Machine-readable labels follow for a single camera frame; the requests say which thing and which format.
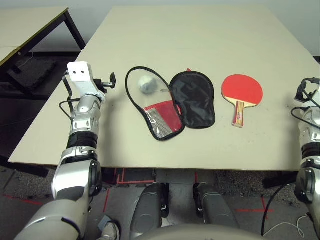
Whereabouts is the grey foot pedal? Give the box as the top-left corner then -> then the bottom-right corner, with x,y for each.
98,215 -> 114,231

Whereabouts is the beige side table top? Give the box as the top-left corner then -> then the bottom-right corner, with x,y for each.
0,46 -> 20,67

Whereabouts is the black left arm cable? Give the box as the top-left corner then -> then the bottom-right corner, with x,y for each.
58,72 -> 81,121

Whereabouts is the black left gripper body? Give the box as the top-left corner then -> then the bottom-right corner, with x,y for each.
93,78 -> 111,89

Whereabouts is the red ping-pong paddle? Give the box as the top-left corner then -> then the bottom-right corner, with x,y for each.
220,73 -> 264,129

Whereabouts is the white floor cable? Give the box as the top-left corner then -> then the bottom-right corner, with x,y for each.
263,214 -> 311,238

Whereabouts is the grey robot left leg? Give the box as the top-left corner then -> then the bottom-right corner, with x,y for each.
129,182 -> 171,239

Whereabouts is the beige side table black frame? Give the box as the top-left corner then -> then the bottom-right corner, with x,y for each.
0,6 -> 87,101

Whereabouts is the grey robot leg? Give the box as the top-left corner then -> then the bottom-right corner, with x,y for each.
129,182 -> 171,239
192,182 -> 240,229

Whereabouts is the black foam mat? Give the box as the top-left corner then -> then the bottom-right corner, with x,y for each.
6,57 -> 58,94

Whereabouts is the grey robot torso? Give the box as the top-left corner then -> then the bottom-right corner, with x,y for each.
139,223 -> 264,240

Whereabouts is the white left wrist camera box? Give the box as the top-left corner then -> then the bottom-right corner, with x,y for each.
66,61 -> 101,96

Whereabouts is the grey bystander shoe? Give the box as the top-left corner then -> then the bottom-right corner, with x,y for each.
101,221 -> 121,240

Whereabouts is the white blue plush ball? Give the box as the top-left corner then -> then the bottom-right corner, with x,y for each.
137,75 -> 158,96

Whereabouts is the red black paddle case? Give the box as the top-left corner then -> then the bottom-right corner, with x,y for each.
124,66 -> 217,142

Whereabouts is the grey robot right leg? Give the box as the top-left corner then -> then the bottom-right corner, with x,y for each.
192,182 -> 240,229

